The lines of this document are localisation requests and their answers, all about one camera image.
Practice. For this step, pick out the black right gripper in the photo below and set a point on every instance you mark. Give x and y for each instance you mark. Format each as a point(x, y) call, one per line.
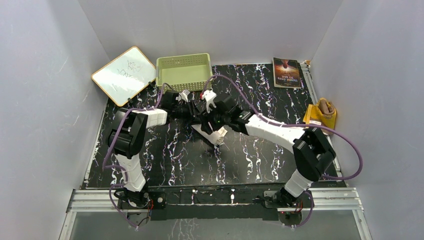
point(208, 125)

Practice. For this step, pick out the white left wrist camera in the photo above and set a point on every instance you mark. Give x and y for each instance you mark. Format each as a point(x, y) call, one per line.
point(183, 96)

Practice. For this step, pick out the white terry towel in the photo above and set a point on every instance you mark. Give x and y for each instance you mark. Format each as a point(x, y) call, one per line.
point(216, 138)

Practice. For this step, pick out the wood framed whiteboard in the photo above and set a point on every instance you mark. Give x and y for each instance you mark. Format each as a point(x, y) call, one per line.
point(125, 76)

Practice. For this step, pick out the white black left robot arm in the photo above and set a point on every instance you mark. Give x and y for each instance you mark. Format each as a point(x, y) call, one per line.
point(126, 137)

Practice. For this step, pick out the green perforated plastic basket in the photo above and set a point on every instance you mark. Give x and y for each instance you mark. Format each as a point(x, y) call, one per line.
point(184, 72)

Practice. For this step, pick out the dark paperback book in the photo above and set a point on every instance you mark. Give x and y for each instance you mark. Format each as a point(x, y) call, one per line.
point(286, 73)

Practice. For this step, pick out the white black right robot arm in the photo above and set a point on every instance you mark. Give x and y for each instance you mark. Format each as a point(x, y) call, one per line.
point(312, 152)

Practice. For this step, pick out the orange brown towel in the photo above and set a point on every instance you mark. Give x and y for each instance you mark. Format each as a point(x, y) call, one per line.
point(323, 113)

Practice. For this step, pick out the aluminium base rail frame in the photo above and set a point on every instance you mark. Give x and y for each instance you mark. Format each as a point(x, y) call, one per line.
point(219, 202)

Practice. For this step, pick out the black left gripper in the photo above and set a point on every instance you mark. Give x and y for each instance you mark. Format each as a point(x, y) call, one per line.
point(193, 116)

